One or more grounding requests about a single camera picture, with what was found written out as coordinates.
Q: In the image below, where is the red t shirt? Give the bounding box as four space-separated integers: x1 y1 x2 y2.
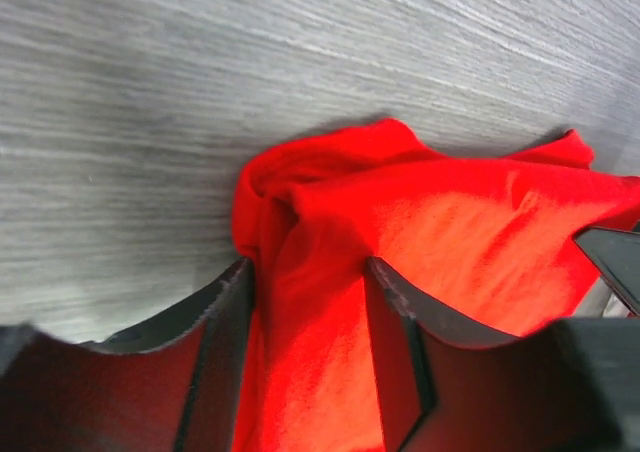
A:
232 119 639 451

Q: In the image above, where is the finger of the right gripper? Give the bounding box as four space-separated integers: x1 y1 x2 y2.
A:
574 225 639 317

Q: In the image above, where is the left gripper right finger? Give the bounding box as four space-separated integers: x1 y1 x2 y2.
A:
365 257 639 451

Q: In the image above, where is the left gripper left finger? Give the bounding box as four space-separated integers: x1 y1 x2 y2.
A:
1 259 253 451

